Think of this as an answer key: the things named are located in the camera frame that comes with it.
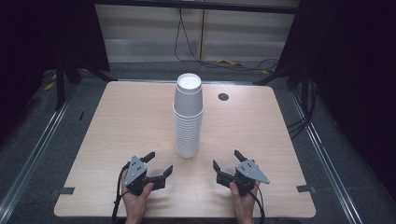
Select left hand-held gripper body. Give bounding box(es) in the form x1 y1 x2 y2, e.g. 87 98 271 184
124 155 153 196

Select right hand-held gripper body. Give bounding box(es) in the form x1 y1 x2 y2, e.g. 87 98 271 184
233 160 271 197

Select stack of white paper cups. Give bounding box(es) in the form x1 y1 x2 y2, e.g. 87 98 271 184
172 106 205 159

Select person's left hand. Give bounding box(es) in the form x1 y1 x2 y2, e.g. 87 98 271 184
120 172 154 223

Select person's right hand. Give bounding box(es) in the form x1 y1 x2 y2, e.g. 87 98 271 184
230 181 260 223

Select grey tape strip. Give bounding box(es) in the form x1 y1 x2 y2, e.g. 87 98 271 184
296 184 317 194
50 187 76 198

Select black metal stand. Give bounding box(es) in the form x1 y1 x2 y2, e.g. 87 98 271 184
53 57 119 112
252 63 312 108

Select black curtain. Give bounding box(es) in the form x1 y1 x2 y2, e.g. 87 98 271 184
0 0 110 144
276 0 396 200

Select black overhead beam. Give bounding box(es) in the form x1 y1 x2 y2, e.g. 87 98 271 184
93 0 303 15

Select left hand-held gripper black cable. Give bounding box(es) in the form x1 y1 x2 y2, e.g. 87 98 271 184
111 161 131 224

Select hand-held gripper black cable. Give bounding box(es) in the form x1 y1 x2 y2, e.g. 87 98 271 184
111 161 131 224
253 183 266 224

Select right hand-held gripper black cable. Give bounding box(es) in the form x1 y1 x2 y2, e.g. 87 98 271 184
253 183 266 224

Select bundle of black floor cables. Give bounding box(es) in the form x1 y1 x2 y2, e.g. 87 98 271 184
286 78 319 140

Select metal floor rail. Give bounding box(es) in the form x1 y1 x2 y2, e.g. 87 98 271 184
0 90 78 217
289 89 366 224

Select black hanging wall cable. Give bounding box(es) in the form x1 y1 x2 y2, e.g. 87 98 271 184
173 7 280 73

